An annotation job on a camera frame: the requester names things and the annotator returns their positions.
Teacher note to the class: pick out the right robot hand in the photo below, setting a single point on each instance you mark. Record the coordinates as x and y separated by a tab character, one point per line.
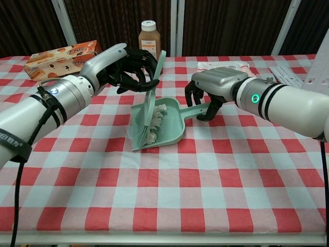
218	82

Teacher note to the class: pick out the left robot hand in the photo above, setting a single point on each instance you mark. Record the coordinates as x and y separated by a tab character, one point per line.
102	64

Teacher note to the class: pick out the white paper ball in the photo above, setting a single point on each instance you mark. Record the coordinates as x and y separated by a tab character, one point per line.
161	109
151	137
156	122

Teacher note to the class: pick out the green hand brush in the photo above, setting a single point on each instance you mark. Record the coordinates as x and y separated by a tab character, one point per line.
149	108

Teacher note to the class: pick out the green plastic dustpan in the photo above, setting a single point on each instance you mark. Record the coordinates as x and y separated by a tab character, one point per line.
169	128

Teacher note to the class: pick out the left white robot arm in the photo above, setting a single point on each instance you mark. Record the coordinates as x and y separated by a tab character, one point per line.
25	115

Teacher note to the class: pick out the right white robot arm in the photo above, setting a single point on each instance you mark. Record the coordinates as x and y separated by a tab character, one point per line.
282	103

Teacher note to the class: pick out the pink wet wipes pack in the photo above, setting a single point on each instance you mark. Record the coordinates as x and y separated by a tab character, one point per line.
205	65

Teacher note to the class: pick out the dark brown pleated curtain panel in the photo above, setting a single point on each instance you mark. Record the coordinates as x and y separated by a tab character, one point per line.
110	20
25	25
311	23
226	25

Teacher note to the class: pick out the orange biscuit box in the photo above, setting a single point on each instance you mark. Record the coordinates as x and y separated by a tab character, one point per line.
56	61

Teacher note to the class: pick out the brown drink bottle white cap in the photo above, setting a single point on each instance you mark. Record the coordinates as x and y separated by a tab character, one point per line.
147	38

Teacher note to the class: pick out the silver folding laptop stand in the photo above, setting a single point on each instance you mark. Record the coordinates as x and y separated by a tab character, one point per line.
318	67

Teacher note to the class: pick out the red white checkered tablecloth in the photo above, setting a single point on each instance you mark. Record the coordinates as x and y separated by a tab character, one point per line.
164	185

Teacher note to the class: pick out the grey metal partition post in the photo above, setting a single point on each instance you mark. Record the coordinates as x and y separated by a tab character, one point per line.
176	25
285	25
64	23

